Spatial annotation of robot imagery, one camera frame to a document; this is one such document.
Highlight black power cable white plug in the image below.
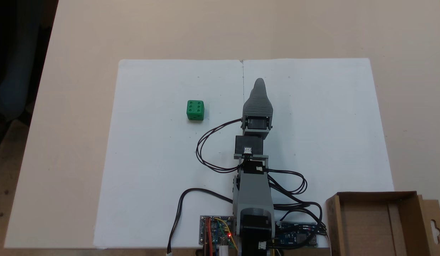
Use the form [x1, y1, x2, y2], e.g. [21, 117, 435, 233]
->
[166, 188, 235, 255]

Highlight black wrist motor cable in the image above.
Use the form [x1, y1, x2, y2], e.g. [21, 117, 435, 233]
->
[265, 169, 308, 196]

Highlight red wire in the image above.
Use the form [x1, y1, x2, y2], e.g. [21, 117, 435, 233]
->
[205, 218, 213, 256]

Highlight black gripper motor cable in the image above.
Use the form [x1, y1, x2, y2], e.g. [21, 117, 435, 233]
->
[195, 119, 244, 174]

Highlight green dice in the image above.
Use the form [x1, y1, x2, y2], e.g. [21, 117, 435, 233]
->
[186, 100, 205, 121]

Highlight brown cardboard box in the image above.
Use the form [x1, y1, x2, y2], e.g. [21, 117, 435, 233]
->
[326, 191, 440, 256]

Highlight yellow wire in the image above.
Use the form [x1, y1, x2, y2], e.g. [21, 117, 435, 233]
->
[214, 217, 238, 249]

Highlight blue circuit board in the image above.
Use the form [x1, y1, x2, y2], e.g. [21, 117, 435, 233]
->
[275, 222, 318, 247]

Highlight green circuit board red LED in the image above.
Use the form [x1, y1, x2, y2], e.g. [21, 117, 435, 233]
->
[200, 215, 238, 248]

